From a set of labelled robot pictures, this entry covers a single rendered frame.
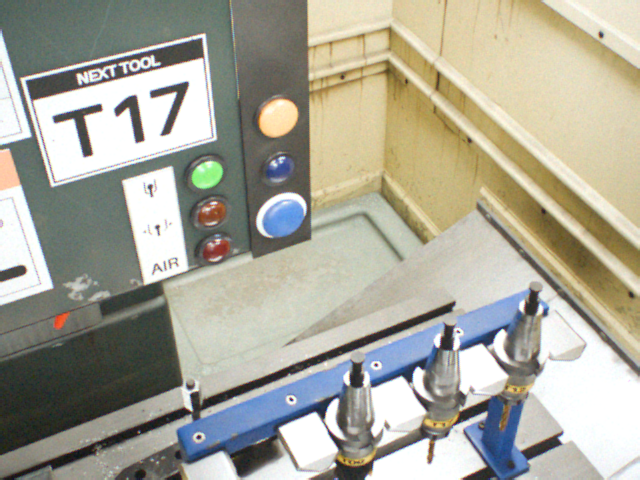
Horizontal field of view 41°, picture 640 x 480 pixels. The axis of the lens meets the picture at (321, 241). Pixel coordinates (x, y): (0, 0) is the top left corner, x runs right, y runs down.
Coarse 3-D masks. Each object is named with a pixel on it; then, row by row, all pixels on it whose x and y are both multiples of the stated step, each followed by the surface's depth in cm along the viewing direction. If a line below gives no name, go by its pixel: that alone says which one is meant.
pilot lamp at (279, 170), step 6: (276, 162) 54; (282, 162) 54; (288, 162) 54; (270, 168) 54; (276, 168) 54; (282, 168) 54; (288, 168) 54; (270, 174) 54; (276, 174) 54; (282, 174) 54; (288, 174) 55; (270, 180) 54; (276, 180) 54; (282, 180) 55
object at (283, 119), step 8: (272, 104) 51; (280, 104) 51; (288, 104) 51; (264, 112) 51; (272, 112) 51; (280, 112) 51; (288, 112) 51; (296, 112) 52; (264, 120) 51; (272, 120) 51; (280, 120) 51; (288, 120) 51; (264, 128) 51; (272, 128) 51; (280, 128) 52; (288, 128) 52; (272, 136) 52; (280, 136) 52
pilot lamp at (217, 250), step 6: (216, 240) 56; (222, 240) 56; (210, 246) 56; (216, 246) 56; (222, 246) 56; (228, 246) 56; (204, 252) 56; (210, 252) 56; (216, 252) 56; (222, 252) 56; (228, 252) 57; (204, 258) 56; (210, 258) 56; (216, 258) 56; (222, 258) 57
